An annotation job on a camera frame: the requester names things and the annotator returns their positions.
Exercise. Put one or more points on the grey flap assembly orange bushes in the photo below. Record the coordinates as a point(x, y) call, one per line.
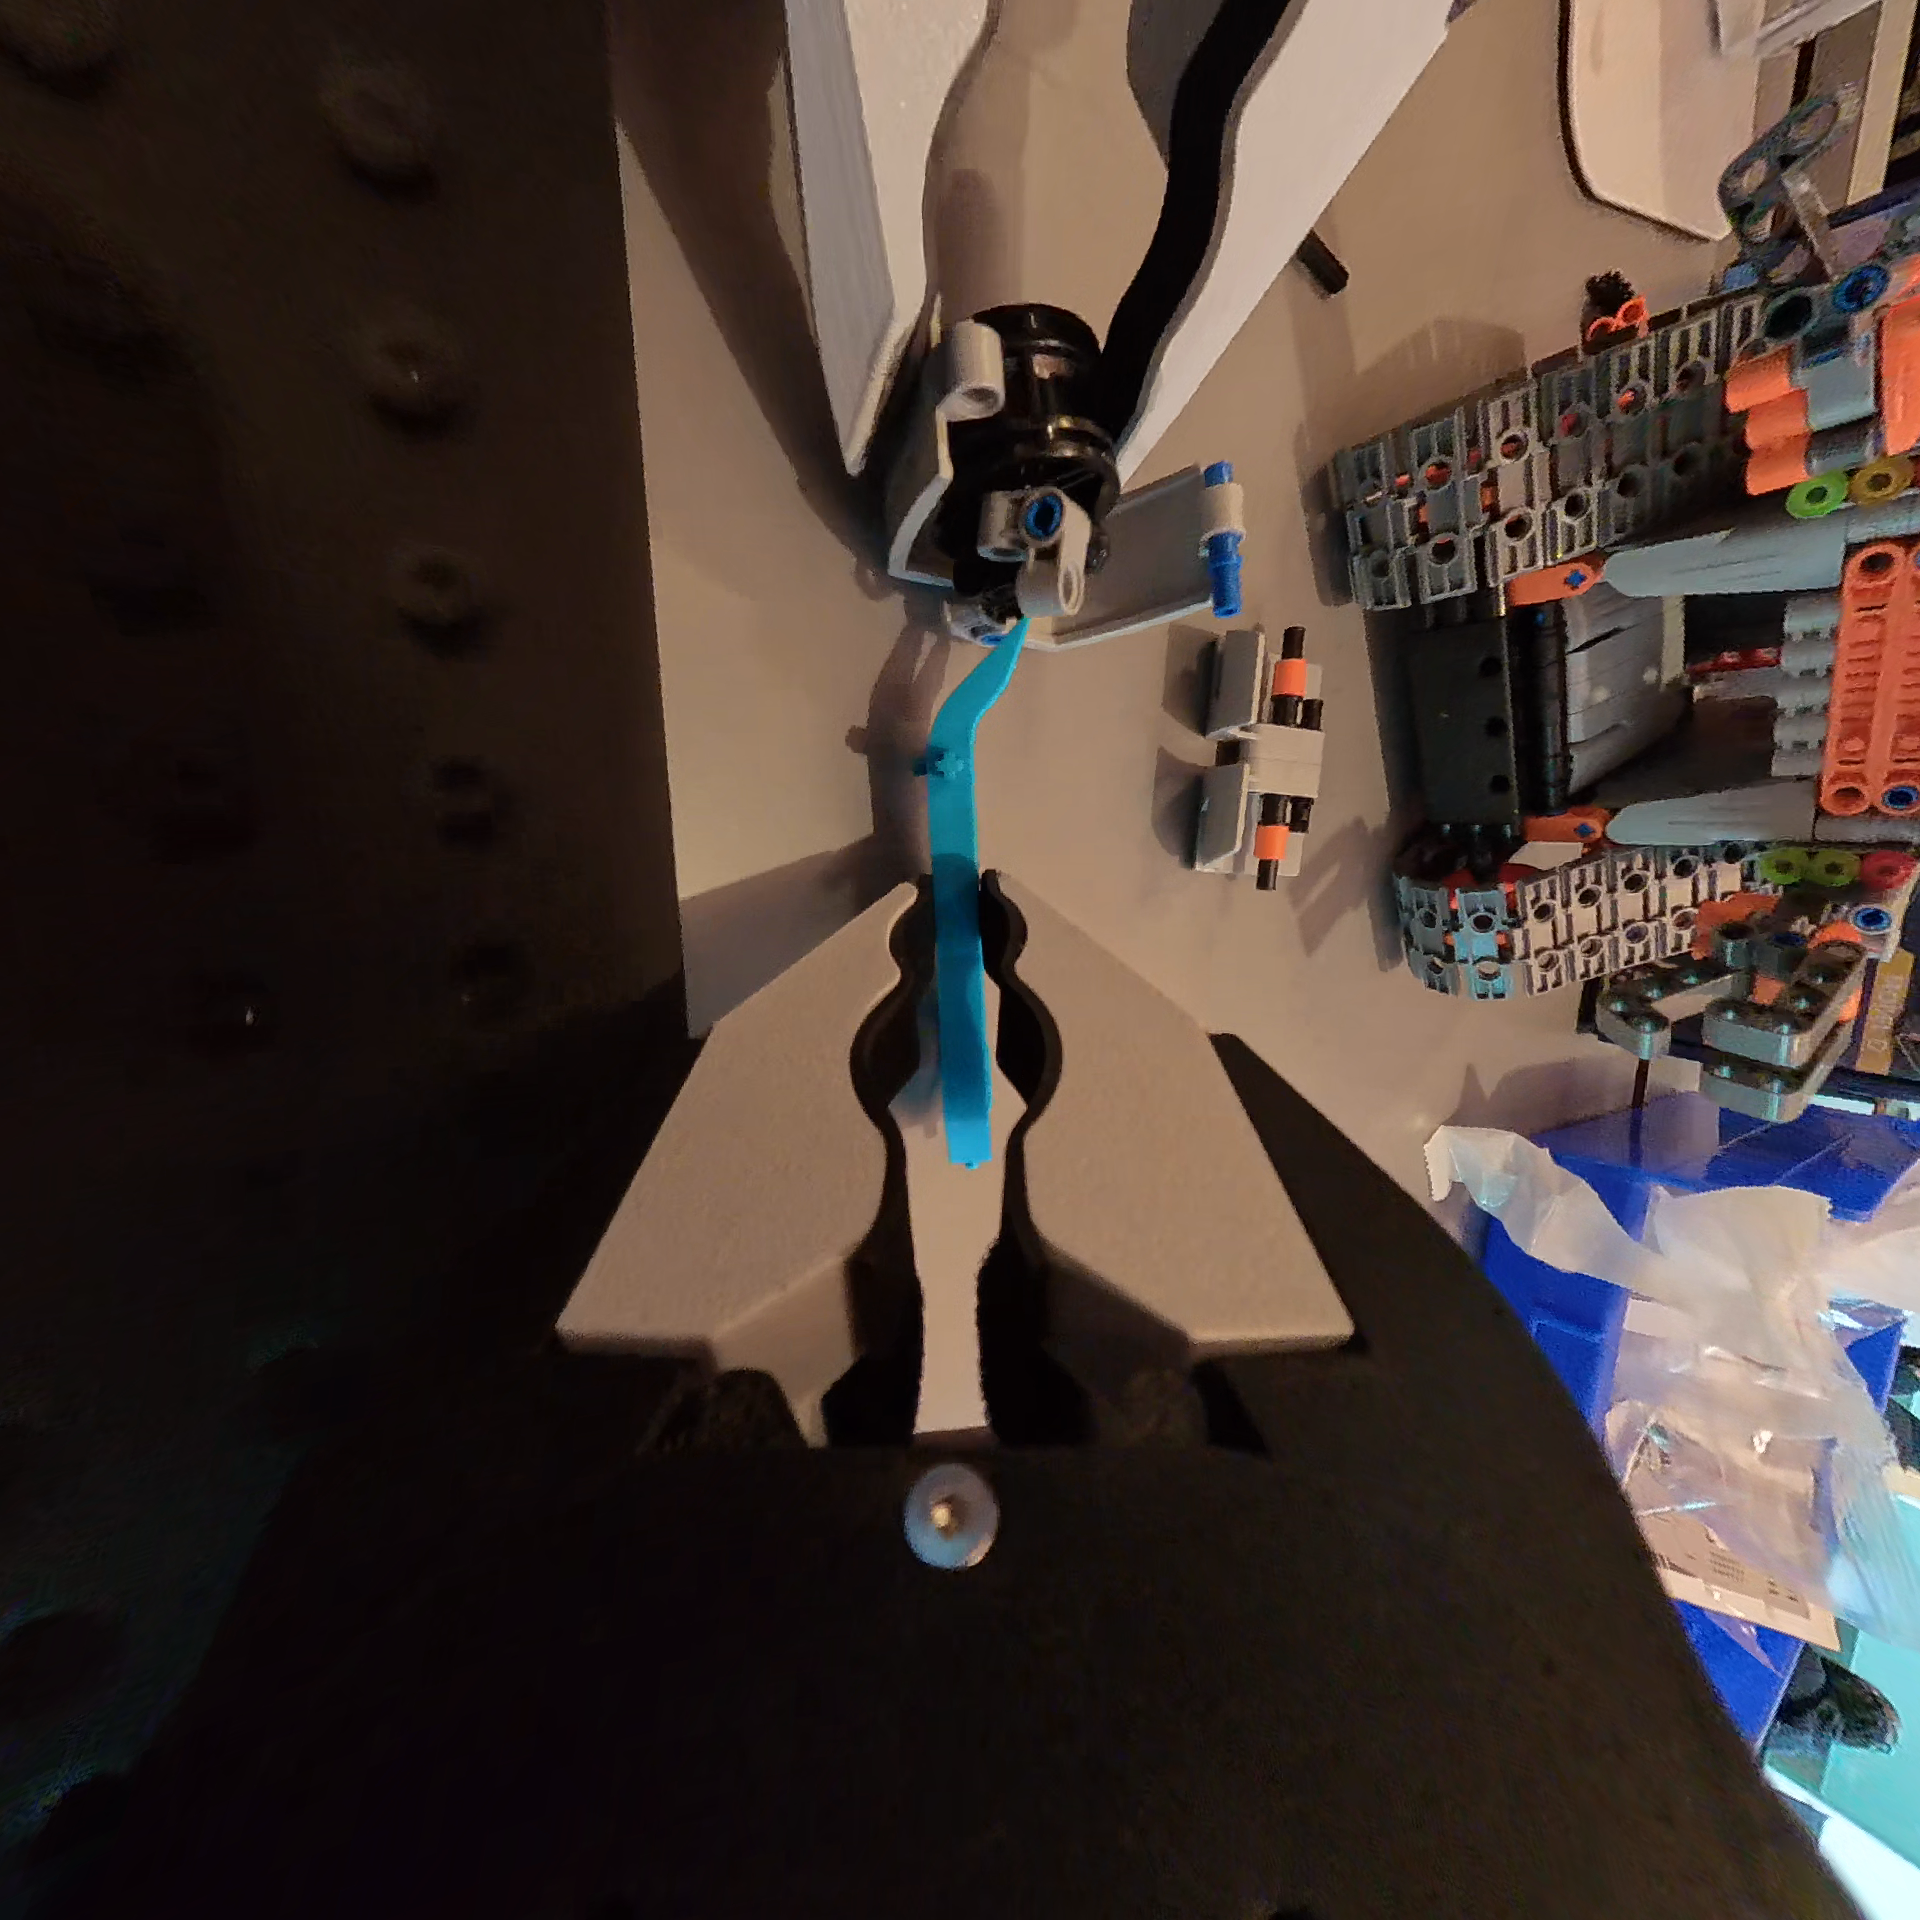
point(1253, 751)

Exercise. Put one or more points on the blue storage bin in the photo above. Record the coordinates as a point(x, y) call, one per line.
point(1650, 1349)

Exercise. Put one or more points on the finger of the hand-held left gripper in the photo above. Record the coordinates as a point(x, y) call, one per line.
point(1275, 182)
point(854, 182)

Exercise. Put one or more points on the white book stand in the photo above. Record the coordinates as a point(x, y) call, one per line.
point(1635, 119)

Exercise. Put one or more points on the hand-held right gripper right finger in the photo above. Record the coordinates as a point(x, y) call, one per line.
point(1185, 1202)

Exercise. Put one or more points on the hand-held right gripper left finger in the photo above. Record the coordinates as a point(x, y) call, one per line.
point(720, 1202)

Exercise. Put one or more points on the blue plastic separator tool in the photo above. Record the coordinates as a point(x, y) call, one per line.
point(960, 932)

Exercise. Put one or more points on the black studded panel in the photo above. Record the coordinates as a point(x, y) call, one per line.
point(300, 600)

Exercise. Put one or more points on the short black axle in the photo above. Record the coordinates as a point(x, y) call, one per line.
point(1324, 263)

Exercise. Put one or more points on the grey orange tracked toy robot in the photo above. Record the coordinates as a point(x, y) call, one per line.
point(1650, 675)

